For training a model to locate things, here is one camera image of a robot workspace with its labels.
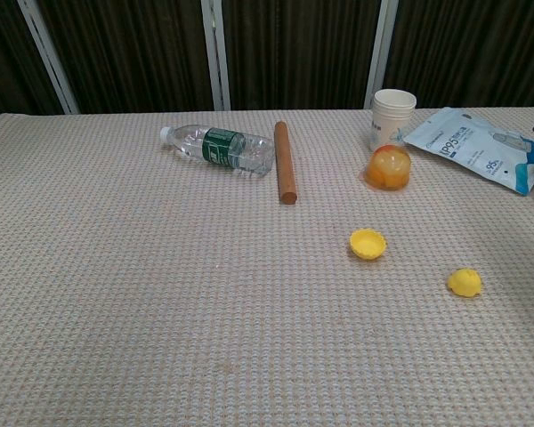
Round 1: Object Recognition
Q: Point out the small yellow toy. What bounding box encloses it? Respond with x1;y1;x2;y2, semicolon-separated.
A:
447;267;484;298

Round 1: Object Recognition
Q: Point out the yellow cup-shaped mould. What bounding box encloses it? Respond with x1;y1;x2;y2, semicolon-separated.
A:
349;227;389;261

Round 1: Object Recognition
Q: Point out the white KP95 mask package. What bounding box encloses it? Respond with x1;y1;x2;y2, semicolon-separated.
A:
402;106;534;197

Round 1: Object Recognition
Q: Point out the dark ribbed curtain panel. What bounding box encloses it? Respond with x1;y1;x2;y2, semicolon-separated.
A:
221;0;384;111
37;0;217;115

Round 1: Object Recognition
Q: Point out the brown wooden rolling stick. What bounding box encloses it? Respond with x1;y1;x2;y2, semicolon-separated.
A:
273;120;299;206

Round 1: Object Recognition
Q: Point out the clear plastic water bottle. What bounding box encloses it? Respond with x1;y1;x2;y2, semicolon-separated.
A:
159;124;276;179

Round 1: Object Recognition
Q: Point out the beige woven tablecloth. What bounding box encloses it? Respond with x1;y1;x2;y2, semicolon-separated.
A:
0;105;534;427

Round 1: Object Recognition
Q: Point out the white metal frame post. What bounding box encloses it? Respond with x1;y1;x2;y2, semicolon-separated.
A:
362;0;401;110
16;0;80;115
199;0;232;112

